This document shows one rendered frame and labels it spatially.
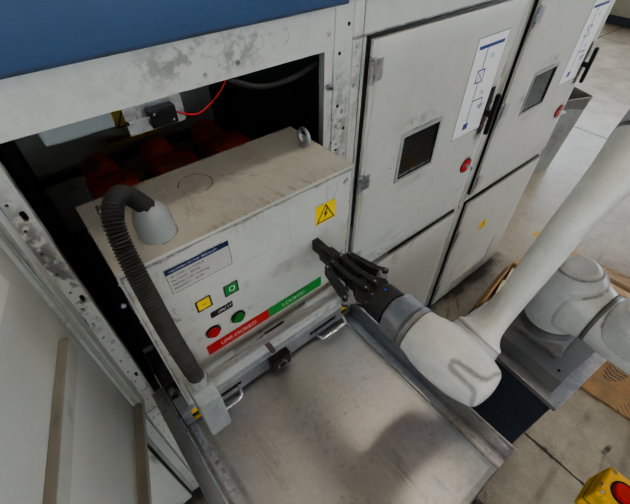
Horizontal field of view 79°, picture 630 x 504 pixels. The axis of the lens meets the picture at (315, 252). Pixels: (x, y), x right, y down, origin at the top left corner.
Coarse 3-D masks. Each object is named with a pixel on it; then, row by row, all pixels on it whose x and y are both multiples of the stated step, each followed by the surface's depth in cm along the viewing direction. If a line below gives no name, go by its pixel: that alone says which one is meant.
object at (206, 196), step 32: (288, 128) 90; (224, 160) 81; (256, 160) 81; (288, 160) 81; (320, 160) 81; (160, 192) 73; (192, 192) 73; (224, 192) 73; (256, 192) 73; (288, 192) 72; (96, 224) 66; (128, 224) 66; (192, 224) 66; (224, 224) 66; (160, 256) 60; (160, 352) 73
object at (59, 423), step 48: (0, 288) 49; (0, 336) 51; (48, 336) 64; (0, 384) 48; (48, 384) 60; (96, 384) 79; (0, 432) 46; (48, 432) 56; (96, 432) 73; (144, 432) 93; (0, 480) 44; (48, 480) 52; (96, 480) 67; (144, 480) 87
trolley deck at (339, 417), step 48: (336, 336) 113; (288, 384) 103; (336, 384) 103; (384, 384) 103; (240, 432) 94; (288, 432) 94; (336, 432) 94; (384, 432) 94; (432, 432) 94; (240, 480) 87; (288, 480) 87; (336, 480) 87; (384, 480) 87; (432, 480) 87; (480, 480) 87
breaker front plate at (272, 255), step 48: (336, 192) 81; (240, 240) 70; (288, 240) 79; (336, 240) 91; (192, 288) 69; (240, 288) 78; (288, 288) 90; (192, 336) 77; (240, 336) 88; (288, 336) 103
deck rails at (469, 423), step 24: (360, 312) 113; (384, 336) 108; (408, 360) 104; (432, 384) 100; (456, 408) 96; (192, 432) 94; (480, 432) 93; (216, 456) 90; (504, 456) 89; (216, 480) 86
